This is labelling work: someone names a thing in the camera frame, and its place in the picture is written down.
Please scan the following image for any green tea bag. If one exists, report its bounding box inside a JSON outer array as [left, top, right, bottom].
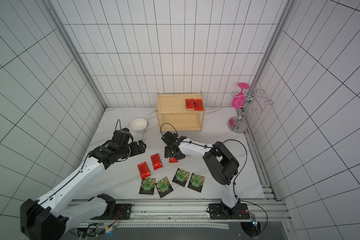
[[155, 177, 174, 198], [172, 168, 190, 187], [139, 178, 156, 195], [188, 173, 205, 193]]

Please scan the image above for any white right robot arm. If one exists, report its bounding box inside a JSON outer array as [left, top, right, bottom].
[[161, 132, 240, 213]]

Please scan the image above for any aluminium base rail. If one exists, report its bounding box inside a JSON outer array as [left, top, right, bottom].
[[79, 199, 292, 229]]

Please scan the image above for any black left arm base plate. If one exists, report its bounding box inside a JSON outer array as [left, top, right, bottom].
[[91, 204, 133, 221]]

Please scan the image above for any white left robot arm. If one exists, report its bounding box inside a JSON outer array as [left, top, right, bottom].
[[20, 128, 147, 240]]

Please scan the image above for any wooden two-tier shelf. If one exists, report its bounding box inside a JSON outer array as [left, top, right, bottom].
[[156, 92, 205, 131]]

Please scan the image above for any green tea bag far left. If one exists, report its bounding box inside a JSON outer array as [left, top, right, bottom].
[[139, 178, 156, 195]]

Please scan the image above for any green tea bag far right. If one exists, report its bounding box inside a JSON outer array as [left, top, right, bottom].
[[188, 173, 205, 193]]

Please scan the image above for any pink spatula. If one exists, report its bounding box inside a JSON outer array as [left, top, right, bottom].
[[231, 83, 250, 109]]

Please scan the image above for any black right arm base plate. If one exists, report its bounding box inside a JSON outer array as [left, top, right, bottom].
[[206, 203, 251, 220]]

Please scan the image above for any white ceramic bowl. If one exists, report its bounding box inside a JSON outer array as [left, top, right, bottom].
[[130, 118, 149, 133]]

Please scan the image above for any red tea bag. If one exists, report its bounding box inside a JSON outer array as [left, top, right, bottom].
[[194, 99, 204, 111], [138, 162, 151, 180], [151, 154, 163, 170], [169, 158, 178, 163], [185, 99, 195, 109]]

